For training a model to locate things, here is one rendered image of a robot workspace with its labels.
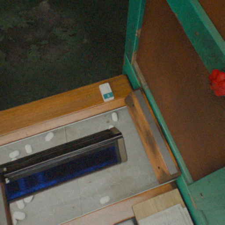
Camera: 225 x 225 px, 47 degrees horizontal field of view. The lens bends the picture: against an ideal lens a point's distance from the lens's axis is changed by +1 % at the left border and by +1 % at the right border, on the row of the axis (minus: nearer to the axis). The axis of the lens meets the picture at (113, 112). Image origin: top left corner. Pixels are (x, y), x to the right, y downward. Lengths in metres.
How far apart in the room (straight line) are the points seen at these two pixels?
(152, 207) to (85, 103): 0.40
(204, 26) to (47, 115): 0.62
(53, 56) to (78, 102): 1.12
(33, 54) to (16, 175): 1.60
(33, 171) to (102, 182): 0.39
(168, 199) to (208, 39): 0.52
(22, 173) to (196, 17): 0.41
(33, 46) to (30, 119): 1.22
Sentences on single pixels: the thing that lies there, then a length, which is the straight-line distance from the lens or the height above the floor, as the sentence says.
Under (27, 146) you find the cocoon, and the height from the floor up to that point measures 0.76.
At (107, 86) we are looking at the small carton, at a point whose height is 0.79.
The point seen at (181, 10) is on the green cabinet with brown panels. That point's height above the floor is 1.24.
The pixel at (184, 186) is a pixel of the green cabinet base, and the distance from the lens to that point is 0.80.
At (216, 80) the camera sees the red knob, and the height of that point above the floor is 1.25.
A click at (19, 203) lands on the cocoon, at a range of 0.87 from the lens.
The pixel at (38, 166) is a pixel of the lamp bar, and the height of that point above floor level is 1.11.
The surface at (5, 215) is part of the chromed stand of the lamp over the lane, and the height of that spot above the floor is 1.12.
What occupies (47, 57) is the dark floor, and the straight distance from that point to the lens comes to 2.01.
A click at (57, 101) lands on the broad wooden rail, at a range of 0.93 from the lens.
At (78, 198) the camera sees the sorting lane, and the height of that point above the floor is 0.74.
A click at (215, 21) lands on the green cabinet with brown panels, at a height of 1.28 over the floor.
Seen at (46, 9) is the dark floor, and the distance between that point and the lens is 2.31.
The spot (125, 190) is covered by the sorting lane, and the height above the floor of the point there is 0.74.
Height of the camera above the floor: 1.59
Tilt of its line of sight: 66 degrees down
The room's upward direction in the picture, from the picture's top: 3 degrees clockwise
